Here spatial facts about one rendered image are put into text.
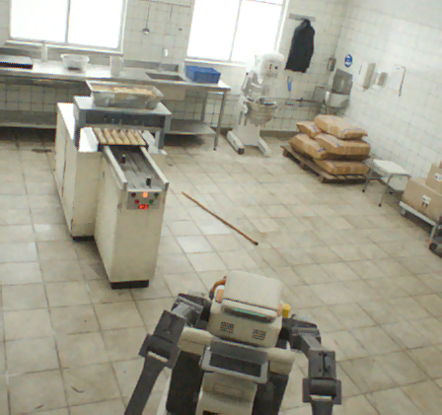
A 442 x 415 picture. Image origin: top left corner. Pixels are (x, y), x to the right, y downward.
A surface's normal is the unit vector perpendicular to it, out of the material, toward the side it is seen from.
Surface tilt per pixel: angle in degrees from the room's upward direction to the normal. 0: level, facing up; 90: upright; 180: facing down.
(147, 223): 90
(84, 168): 90
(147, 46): 90
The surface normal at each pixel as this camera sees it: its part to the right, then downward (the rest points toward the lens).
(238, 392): -0.16, 0.50
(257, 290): 0.04, -0.41
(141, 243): 0.36, 0.43
